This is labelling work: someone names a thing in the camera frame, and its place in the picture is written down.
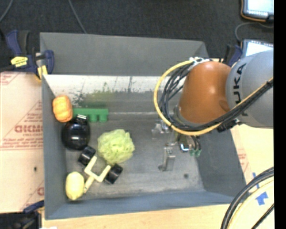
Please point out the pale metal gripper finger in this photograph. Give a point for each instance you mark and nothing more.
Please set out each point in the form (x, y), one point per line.
(168, 160)
(160, 128)

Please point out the grey metal bin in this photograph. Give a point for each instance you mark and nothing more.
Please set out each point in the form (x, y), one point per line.
(143, 175)

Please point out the light green mesh sponge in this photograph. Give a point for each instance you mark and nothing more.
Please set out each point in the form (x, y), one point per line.
(115, 147)

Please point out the green toy block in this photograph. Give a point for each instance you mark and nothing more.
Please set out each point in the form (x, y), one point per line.
(90, 113)

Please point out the white toy axle, black wheels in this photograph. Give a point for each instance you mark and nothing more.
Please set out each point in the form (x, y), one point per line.
(95, 173)

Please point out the black round bottle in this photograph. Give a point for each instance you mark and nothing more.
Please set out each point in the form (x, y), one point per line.
(75, 133)

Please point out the yellow toy lemon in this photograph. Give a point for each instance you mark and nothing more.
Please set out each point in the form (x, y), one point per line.
(74, 186)

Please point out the orange toy pumpkin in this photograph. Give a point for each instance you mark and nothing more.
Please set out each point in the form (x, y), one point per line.
(62, 108)

